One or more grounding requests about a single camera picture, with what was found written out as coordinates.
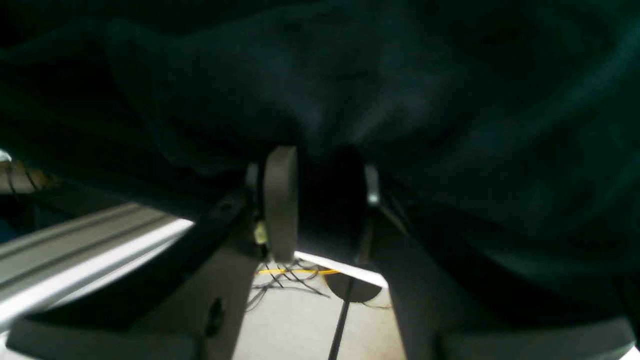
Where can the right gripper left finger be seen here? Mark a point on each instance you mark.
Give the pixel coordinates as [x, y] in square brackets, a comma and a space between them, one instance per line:
[189, 301]

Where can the black T-shirt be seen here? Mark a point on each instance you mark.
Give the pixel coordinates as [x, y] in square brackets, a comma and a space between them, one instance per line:
[505, 131]

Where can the aluminium frame post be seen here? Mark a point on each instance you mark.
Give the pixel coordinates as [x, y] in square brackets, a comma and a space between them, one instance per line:
[41, 269]

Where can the black round stand base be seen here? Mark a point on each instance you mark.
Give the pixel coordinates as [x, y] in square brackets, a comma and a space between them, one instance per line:
[350, 290]

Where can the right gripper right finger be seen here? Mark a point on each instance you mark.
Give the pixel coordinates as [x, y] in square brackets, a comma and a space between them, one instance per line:
[465, 307]

